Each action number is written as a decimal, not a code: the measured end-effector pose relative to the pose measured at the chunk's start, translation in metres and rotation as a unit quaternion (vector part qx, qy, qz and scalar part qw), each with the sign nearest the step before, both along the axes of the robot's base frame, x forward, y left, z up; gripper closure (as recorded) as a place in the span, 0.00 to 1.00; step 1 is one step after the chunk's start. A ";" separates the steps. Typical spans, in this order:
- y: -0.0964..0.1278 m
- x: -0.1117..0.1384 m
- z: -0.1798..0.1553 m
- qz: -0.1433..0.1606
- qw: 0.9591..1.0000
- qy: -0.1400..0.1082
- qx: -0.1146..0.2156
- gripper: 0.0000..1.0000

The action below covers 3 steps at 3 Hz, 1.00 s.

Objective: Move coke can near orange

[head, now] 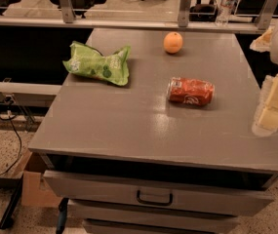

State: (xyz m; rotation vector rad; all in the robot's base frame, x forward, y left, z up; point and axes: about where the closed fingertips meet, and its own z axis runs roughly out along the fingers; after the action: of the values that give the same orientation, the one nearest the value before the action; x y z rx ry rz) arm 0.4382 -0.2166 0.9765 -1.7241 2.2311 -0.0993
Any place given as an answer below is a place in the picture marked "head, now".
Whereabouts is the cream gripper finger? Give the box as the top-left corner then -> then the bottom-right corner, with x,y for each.
252,74 -> 278,137
250,28 -> 272,53

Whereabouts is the red coke can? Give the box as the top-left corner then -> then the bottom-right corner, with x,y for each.
167,77 -> 215,106

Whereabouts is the clear plastic water bottle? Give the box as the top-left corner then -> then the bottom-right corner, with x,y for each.
216,0 -> 236,25

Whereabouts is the black bag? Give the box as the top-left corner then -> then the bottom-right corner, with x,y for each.
189,0 -> 218,22

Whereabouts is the orange fruit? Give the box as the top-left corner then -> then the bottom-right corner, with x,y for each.
163,32 -> 183,54

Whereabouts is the grey top drawer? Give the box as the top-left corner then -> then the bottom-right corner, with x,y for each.
44,171 -> 273,215

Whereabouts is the grey drawer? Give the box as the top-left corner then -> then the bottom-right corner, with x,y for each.
68,200 -> 238,233
44,171 -> 273,215

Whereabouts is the green chip bag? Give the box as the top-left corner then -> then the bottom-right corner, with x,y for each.
62,41 -> 131,86

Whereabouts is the grey middle drawer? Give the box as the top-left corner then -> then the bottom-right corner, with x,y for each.
68,200 -> 238,233

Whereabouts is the cardboard box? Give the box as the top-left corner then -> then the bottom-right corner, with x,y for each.
13,150 -> 61,208

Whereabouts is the black drawer handle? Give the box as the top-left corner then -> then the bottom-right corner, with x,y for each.
136,190 -> 174,207

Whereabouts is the metal railing frame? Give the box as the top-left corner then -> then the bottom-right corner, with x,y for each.
0,0 -> 278,34

